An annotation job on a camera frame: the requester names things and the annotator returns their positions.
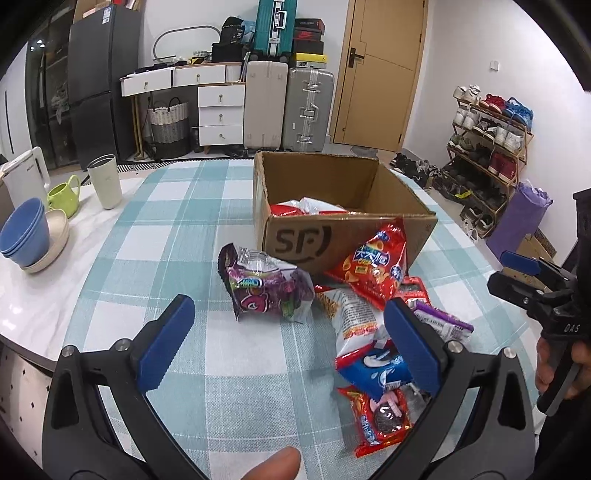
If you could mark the person's right hand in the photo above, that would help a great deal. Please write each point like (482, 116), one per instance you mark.
(545, 364)

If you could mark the blue cookie packet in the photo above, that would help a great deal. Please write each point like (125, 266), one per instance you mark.
(374, 369)

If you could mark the white and red snack packet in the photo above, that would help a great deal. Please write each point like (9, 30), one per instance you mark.
(351, 314)

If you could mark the cream plate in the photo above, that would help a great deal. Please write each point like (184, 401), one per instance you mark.
(57, 235)

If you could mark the beige tumbler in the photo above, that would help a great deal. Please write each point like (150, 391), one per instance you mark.
(105, 184)

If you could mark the black bag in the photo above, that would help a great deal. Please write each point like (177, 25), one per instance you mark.
(232, 32)

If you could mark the red and black shoe box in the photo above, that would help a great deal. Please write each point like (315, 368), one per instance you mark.
(308, 41)

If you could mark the silver suitcase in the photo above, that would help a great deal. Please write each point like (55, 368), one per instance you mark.
(307, 110)

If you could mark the glass display cabinet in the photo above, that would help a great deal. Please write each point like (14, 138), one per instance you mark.
(51, 92)

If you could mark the white electric kettle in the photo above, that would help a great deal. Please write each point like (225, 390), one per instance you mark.
(23, 177)

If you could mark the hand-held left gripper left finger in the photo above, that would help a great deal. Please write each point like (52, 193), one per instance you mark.
(167, 344)

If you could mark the dark red snack packet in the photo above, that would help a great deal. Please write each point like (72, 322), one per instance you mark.
(413, 290)

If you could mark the purple snack bag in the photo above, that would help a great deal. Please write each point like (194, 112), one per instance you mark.
(263, 286)

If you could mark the yellow box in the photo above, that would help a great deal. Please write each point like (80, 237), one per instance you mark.
(309, 61)

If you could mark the wooden door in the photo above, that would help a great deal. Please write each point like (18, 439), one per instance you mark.
(378, 92)

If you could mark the red cookie packet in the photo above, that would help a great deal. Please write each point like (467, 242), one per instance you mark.
(369, 424)

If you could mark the black storage box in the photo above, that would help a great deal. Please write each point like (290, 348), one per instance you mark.
(228, 53)

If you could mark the wooden shoe rack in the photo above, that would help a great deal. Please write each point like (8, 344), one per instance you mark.
(521, 152)

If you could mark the cardboard boxes above refrigerator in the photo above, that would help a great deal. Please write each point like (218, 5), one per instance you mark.
(106, 7)

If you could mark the green mug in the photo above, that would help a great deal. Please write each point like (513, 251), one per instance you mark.
(62, 196)

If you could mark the white drawer cabinet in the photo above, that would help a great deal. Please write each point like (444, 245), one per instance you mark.
(220, 115)

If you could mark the teal suitcase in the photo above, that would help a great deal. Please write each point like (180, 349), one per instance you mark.
(272, 27)

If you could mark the black refrigerator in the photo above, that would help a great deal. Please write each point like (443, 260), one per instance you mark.
(99, 69)

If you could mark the brown cardboard box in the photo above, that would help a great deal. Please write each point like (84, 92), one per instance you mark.
(351, 184)

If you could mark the red chip bag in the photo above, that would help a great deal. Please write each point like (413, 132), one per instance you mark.
(369, 267)

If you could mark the grey oval hoop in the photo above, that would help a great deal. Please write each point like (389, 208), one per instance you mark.
(159, 41)

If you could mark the red and white snack bag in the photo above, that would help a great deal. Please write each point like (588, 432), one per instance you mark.
(300, 207)

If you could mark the grey door mat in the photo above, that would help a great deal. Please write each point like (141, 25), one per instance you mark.
(364, 151)

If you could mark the brown cardboard piece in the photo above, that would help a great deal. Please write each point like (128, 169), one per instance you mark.
(538, 251)

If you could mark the white desk with drawers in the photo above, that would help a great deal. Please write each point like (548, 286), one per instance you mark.
(147, 83)

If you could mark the person's left hand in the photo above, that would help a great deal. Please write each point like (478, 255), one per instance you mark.
(274, 466)

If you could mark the beige suitcase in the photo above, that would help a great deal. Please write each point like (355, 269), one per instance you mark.
(265, 106)

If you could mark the purple and white snack packet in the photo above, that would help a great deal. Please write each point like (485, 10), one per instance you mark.
(443, 323)

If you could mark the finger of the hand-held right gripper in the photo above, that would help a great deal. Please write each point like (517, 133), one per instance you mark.
(510, 288)
(519, 263)

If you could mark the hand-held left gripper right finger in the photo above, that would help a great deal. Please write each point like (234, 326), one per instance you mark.
(411, 346)

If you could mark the woven laundry basket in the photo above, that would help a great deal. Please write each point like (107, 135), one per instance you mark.
(168, 129)

